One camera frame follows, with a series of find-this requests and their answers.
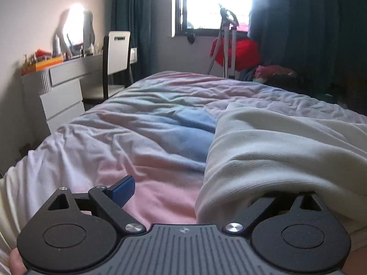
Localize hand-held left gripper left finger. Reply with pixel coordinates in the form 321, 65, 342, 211
47, 175, 147, 237

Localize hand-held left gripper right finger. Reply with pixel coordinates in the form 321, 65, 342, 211
224, 193, 323, 234

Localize white sweatpants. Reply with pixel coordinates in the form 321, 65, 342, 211
195, 102, 367, 253

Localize pile of clothes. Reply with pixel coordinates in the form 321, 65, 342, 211
238, 64, 313, 92

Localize person's left hand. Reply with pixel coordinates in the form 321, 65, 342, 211
8, 248, 28, 275

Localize pastel bed sheet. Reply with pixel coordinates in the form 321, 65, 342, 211
0, 71, 367, 264

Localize white dressing table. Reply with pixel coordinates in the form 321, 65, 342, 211
21, 53, 106, 135

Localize white and black chair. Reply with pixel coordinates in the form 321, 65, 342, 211
83, 31, 134, 105

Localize row of cosmetic bottles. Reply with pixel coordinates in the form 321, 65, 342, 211
83, 43, 103, 55

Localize orange box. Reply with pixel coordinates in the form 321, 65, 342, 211
35, 57, 64, 71

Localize red bag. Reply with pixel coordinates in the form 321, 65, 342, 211
210, 38, 261, 71

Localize dressing table mirror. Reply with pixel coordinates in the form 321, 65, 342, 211
54, 4, 96, 55

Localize narrow blue curtain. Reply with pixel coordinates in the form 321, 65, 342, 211
113, 0, 177, 83

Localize wide blue curtain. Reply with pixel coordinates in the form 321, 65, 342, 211
248, 0, 367, 104

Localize dark framed window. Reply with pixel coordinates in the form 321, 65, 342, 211
172, 0, 256, 38

